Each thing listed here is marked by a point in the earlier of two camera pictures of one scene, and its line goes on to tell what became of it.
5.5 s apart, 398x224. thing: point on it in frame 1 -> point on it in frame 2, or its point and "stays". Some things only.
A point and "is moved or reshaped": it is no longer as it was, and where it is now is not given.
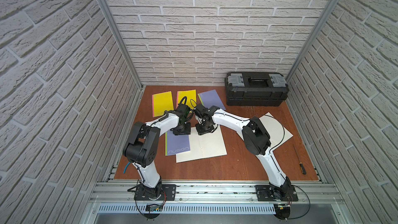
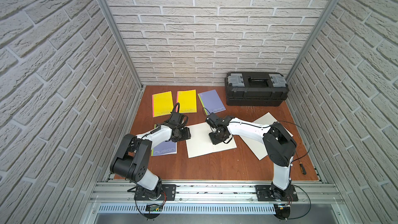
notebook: x=204 y=146 is moved or reshaped
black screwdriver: x=301 y=165 stays
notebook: x=161 y=102 stays
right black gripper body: x=202 y=128 -> x=216 y=138
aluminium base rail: x=219 y=193 stays
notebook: x=176 y=144 is moved or reshaped
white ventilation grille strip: x=189 y=209 stays
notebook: x=211 y=98 stays
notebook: x=188 y=97 stays
